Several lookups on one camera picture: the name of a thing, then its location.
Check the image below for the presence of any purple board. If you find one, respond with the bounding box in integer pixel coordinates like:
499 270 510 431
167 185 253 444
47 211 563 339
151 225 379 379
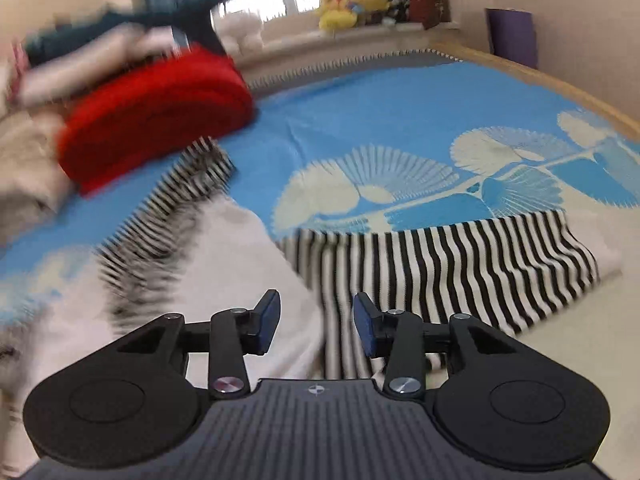
485 7 539 71

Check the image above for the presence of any white folded blanket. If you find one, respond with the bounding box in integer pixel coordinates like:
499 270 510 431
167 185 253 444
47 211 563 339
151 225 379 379
15 24 178 107

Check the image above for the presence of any red folded blanket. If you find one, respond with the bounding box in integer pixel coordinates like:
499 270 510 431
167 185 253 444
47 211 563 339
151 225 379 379
56 44 257 197

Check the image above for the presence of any black white striped hooded sweater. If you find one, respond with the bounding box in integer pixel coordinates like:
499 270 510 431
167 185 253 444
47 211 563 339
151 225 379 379
0 136 623 391

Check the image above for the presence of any wooden bed frame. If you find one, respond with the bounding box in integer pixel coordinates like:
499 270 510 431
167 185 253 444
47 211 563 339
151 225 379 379
427 41 640 133

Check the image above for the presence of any white plush toy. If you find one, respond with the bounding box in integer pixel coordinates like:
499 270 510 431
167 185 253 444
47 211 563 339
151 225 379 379
219 12 266 55

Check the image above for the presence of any teal shark plush toy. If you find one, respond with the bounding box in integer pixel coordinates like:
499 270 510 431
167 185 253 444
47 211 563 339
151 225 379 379
24 0 242 68

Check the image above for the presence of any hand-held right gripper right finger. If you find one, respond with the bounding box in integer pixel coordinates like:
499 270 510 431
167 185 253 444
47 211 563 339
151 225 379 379
352 292 522 400

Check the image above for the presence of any cream folded quilt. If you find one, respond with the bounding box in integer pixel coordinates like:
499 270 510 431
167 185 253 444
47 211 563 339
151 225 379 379
0 109 78 248

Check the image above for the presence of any yellow duck plush toy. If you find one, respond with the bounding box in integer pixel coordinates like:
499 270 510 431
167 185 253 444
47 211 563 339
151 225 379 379
317 0 358 32

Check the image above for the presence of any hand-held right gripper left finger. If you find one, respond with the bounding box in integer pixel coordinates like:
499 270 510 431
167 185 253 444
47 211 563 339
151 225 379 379
117 289 282 400

